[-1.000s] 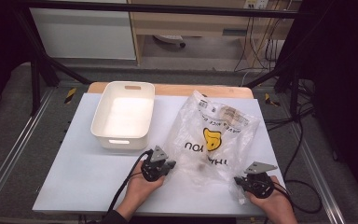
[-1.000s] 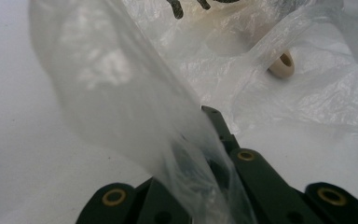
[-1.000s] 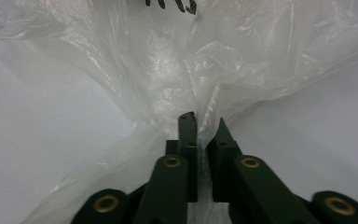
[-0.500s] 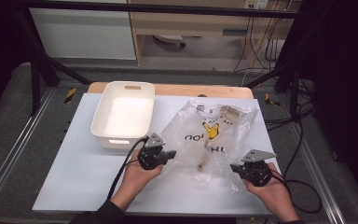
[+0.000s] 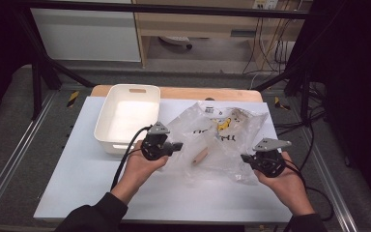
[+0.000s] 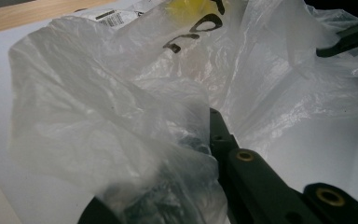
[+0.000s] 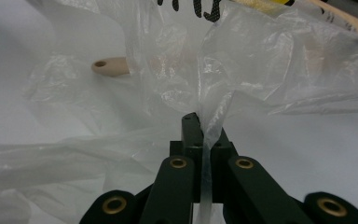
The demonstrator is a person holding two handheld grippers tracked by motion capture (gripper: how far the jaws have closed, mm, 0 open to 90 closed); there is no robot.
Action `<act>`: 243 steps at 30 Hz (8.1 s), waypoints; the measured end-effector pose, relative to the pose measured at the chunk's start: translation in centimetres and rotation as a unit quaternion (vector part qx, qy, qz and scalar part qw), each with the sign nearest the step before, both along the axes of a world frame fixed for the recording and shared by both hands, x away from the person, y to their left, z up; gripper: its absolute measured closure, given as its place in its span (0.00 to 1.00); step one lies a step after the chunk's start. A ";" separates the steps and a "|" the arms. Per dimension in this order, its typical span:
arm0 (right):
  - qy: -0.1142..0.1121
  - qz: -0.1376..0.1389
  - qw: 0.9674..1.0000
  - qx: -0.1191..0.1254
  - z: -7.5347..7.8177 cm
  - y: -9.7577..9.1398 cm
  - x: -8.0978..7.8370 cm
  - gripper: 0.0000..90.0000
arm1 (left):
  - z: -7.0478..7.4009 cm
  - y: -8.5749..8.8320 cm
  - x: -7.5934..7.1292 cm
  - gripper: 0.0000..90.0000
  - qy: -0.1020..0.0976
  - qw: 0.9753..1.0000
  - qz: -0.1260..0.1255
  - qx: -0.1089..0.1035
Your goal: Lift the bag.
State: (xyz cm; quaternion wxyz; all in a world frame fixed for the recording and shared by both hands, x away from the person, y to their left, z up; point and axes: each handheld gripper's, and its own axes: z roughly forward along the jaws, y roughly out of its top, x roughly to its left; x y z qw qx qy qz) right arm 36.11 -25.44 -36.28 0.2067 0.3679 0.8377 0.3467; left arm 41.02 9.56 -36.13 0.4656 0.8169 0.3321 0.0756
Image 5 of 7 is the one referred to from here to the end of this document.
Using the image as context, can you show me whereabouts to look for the hanging cable bundle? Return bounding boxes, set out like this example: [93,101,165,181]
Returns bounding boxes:
[242,14,303,75]

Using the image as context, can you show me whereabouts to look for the clear smiley plastic bag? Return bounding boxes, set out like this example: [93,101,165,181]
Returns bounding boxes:
[159,100,271,187]

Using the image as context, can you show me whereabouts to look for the black floor cables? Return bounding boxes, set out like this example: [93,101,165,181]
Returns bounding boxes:
[274,81,328,138]

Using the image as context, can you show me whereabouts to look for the beige ladle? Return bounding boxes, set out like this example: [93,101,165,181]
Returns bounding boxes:
[191,108,249,167]

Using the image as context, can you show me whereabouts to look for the black curtain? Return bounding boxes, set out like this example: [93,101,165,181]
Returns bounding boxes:
[312,0,371,211]
[0,0,33,125]

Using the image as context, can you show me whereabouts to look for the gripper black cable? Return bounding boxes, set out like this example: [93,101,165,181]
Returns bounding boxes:
[283,159,335,222]
[109,125,153,192]

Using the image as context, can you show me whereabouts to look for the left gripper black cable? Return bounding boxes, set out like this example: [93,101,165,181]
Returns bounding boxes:
[109,125,153,192]

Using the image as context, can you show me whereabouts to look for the black metal frame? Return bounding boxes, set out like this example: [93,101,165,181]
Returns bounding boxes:
[13,0,318,122]

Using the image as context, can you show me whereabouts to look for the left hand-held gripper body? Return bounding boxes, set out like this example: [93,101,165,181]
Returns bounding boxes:
[140,121,176,161]

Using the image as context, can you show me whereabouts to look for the white plastic bin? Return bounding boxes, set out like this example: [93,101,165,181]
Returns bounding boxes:
[94,83,161,157]

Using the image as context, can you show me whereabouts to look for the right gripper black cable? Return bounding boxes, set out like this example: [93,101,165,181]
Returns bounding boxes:
[283,159,335,222]

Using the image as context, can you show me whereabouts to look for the person's right hand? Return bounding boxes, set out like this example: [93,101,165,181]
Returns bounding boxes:
[254,151,317,217]

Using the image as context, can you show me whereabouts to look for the yellow black tape marker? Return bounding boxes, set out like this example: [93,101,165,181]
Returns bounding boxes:
[273,96,291,111]
[66,91,80,108]

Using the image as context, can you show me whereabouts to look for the aluminium rail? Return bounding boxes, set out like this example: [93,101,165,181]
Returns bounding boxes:
[303,127,359,232]
[0,91,58,220]

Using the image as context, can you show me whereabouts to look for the office chair base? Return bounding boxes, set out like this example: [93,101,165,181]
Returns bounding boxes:
[158,35,193,50]

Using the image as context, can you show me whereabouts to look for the light wooden desk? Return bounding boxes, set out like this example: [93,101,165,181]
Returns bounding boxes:
[131,0,313,70]

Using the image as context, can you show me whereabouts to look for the wooden board under table top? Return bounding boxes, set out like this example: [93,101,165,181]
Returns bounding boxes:
[90,84,264,103]

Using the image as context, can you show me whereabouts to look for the person's left hand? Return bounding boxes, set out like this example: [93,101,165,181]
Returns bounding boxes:
[110,148,169,205]

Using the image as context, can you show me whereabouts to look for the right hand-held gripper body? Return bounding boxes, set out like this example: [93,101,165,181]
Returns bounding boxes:
[251,137,293,179]

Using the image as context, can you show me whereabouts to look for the white power strip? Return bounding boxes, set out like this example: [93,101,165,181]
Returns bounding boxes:
[252,0,279,11]

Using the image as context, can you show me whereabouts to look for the white cabinet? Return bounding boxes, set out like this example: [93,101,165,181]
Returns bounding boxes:
[29,8,142,63]

